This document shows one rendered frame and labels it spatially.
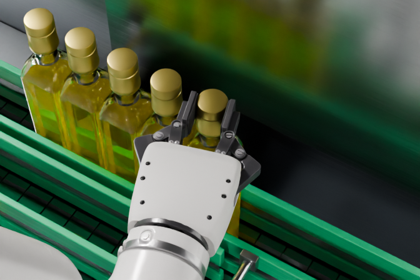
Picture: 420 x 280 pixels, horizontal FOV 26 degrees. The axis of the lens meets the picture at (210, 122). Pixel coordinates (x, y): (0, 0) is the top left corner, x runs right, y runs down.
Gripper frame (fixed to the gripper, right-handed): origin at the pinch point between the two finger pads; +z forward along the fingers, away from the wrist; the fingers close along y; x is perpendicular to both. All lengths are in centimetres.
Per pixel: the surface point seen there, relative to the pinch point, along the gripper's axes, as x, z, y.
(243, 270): -18.9, -7.3, 6.0
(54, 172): -20.2, 0.7, -20.7
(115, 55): 1.2, 4.8, -11.8
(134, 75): -0.4, 3.7, -9.5
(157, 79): 1.2, 2.7, -6.4
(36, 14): 1.2, 8.4, -22.5
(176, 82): 1.2, 2.8, -4.4
